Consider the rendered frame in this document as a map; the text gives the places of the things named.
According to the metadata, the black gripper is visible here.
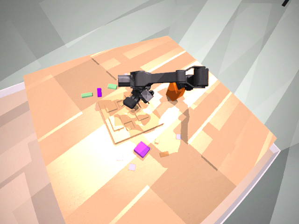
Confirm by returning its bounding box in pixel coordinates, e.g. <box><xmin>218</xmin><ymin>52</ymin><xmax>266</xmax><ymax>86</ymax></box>
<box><xmin>123</xmin><ymin>86</ymin><xmax>151</xmax><ymax>109</ymax></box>

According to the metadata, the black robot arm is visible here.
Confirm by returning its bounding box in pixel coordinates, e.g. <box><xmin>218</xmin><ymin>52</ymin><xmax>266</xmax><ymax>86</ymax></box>
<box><xmin>118</xmin><ymin>65</ymin><xmax>209</xmax><ymax>104</ymax></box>

